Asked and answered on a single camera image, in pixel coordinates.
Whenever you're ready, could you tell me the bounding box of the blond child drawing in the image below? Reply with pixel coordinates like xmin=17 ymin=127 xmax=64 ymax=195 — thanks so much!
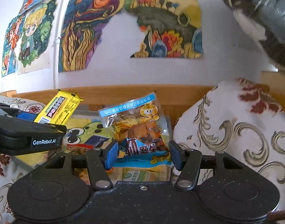
xmin=18 ymin=0 xmax=58 ymax=74

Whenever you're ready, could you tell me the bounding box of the floral bed cover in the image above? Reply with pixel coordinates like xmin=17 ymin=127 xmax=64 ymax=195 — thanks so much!
xmin=0 ymin=78 xmax=285 ymax=223

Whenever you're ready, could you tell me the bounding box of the landscape hill drawing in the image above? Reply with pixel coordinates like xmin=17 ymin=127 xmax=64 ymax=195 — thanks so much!
xmin=125 ymin=0 xmax=203 ymax=59

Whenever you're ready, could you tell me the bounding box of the grey tray box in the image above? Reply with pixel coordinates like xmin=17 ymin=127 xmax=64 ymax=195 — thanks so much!
xmin=13 ymin=111 xmax=171 ymax=184

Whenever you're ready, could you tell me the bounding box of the orange haired girl drawing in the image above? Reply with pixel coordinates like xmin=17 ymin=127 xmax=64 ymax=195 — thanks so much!
xmin=1 ymin=14 xmax=26 ymax=77

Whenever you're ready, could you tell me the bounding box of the blue orange snack packet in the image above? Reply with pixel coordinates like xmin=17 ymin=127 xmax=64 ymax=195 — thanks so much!
xmin=98 ymin=92 xmax=171 ymax=168

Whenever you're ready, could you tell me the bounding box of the swirly night sky drawing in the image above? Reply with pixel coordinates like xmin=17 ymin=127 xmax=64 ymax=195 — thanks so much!
xmin=58 ymin=0 xmax=125 ymax=72

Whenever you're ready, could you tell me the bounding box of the yellow biscuit packet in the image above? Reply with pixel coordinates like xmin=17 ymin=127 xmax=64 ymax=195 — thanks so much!
xmin=34 ymin=89 xmax=83 ymax=125

